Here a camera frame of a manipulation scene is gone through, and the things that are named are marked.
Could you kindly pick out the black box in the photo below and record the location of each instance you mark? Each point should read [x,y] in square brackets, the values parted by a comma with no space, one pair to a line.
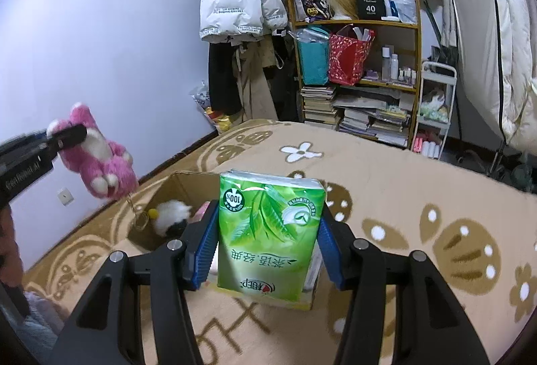
[370,6]

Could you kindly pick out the stack of books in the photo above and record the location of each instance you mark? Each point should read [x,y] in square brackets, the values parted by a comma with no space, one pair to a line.
[319,107]

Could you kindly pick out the clear bag of toys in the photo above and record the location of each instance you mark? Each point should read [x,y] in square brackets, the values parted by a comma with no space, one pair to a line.
[209,109]

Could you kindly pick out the person's left hand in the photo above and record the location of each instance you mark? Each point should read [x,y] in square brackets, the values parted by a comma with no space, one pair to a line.
[8,247]

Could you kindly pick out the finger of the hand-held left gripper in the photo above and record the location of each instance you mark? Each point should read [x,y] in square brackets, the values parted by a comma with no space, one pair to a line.
[71,137]

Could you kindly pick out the white wall socket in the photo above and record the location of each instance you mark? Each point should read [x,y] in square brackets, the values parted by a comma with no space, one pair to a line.
[65,197]

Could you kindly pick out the white fluffy plush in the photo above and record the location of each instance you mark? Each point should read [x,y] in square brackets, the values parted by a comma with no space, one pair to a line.
[170,218]

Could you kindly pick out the green tissue pack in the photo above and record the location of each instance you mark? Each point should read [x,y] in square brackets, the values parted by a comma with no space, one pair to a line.
[268,231]

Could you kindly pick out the person's jeans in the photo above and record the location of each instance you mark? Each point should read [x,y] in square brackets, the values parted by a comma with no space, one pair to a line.
[40,319]

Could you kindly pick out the white trolley cart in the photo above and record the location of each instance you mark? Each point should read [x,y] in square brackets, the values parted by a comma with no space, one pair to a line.
[436,109]

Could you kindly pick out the black hanging coat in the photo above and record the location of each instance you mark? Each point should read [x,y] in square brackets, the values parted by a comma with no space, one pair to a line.
[222,80]

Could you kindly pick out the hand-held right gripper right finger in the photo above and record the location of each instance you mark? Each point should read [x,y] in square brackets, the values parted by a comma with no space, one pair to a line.
[331,260]

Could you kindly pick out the pile of books and papers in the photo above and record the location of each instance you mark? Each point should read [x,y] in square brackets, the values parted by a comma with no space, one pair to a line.
[377,121]

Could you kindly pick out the teal bag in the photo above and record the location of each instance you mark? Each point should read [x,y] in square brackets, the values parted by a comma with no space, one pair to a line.
[312,61]

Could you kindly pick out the red bag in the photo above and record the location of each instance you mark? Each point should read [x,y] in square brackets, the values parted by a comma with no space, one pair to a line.
[348,63]

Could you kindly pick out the cream hanging duvet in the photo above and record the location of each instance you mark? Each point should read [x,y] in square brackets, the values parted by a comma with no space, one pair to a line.
[495,33]

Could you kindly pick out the wooden shelf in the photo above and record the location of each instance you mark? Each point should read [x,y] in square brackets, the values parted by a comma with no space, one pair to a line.
[417,54]

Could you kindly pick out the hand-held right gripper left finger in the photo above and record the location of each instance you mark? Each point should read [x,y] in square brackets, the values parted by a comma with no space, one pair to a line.
[203,251]

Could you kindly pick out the cardboard box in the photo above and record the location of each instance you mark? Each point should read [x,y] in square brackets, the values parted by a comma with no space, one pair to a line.
[184,191]

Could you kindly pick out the beige hanging garment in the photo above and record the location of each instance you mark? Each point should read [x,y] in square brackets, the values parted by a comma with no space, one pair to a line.
[256,84]

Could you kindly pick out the pink bear plush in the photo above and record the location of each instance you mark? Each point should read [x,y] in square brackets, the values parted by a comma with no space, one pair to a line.
[105,163]

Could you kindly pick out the row of small bottles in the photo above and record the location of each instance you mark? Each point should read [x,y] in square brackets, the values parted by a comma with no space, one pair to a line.
[396,69]

